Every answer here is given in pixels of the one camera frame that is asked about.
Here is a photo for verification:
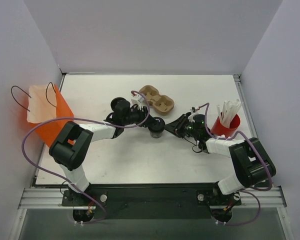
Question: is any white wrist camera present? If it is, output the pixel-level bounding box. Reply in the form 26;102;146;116
131;92;144;109
187;106;201;123

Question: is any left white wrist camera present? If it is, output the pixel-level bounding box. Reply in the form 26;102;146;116
131;92;144;109

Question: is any red plastic cup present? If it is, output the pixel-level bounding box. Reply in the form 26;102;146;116
211;111;242;137

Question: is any black paper coffee cup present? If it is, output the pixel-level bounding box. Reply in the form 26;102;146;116
150;130;163;139

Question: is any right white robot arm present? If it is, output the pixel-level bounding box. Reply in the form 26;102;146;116
164;112;277;204

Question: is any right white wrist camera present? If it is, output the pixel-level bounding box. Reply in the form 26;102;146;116
187;106;201;123

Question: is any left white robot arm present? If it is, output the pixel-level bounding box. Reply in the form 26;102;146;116
49;97;165;206

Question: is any brown cardboard cup carrier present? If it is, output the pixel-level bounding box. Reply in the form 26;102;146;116
139;85;175;116

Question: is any orange paper bag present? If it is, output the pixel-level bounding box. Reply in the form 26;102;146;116
10;82;74;147

